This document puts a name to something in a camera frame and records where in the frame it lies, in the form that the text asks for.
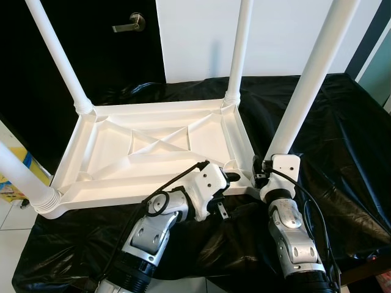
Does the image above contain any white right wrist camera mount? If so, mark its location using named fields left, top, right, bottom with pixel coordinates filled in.
left=260, top=154, right=301, bottom=202

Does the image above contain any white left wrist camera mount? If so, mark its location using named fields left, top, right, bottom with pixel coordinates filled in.
left=186, top=162, right=230, bottom=222

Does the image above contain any metal door handle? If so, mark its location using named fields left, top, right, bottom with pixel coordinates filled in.
left=112, top=12, right=146, bottom=33

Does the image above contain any black plastic table cover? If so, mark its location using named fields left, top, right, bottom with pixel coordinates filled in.
left=12, top=73, right=391, bottom=293

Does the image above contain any yellow box with blue band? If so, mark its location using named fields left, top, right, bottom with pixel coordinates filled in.
left=0, top=146, right=49, bottom=203

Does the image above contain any white plastic table top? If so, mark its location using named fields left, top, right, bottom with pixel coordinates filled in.
left=35, top=98, right=257, bottom=219

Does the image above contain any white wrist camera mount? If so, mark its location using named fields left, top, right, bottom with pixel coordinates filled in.
left=260, top=154, right=301, bottom=202
left=186, top=162, right=230, bottom=222

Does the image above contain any black door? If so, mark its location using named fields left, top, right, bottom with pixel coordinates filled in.
left=0, top=0, right=167, bottom=165

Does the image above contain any white plastic table leg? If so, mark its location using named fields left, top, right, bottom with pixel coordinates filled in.
left=223, top=0, right=254, bottom=106
left=264, top=0, right=361, bottom=162
left=0, top=140, right=63, bottom=213
left=24, top=0, right=95, bottom=117

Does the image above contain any dark grey wall post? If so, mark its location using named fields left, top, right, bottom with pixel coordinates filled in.
left=345, top=0, right=391, bottom=80

